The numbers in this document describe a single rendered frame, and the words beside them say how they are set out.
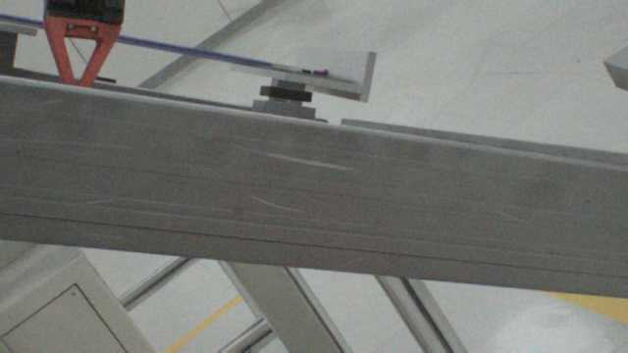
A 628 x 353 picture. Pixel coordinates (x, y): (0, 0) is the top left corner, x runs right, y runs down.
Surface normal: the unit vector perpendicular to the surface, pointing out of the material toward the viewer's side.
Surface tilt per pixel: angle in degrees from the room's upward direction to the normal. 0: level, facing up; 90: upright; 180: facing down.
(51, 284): 90
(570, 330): 0
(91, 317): 90
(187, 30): 90
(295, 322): 90
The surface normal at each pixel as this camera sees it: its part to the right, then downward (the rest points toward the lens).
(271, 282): 0.28, 0.14
